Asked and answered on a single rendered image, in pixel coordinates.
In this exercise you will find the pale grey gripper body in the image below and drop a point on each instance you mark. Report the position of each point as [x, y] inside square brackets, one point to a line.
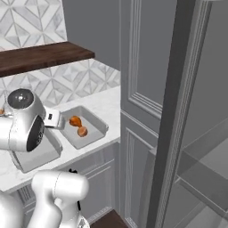
[61, 121]

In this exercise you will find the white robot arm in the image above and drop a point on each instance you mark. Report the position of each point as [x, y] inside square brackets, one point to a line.
[22, 130]

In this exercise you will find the brown chicken drumstick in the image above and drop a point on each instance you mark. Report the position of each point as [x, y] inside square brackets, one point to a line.
[75, 120]

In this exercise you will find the orange-brown onion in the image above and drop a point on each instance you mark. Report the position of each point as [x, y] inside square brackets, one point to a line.
[1, 112]
[82, 131]

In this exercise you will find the grey tupperware container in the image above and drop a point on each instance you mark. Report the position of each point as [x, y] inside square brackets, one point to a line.
[89, 130]
[44, 154]

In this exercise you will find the grey base cabinet door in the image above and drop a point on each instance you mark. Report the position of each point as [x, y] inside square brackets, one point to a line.
[101, 187]

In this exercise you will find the grey panelled tall cupboard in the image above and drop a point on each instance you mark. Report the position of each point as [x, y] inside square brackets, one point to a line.
[142, 74]

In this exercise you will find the grey fridge door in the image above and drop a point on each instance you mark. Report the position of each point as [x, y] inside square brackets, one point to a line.
[175, 118]

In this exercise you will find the fridge interior with glass shelves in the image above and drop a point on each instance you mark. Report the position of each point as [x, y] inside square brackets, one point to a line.
[205, 166]

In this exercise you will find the dark wooden wall shelf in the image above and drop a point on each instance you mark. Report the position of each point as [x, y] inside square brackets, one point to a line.
[38, 56]

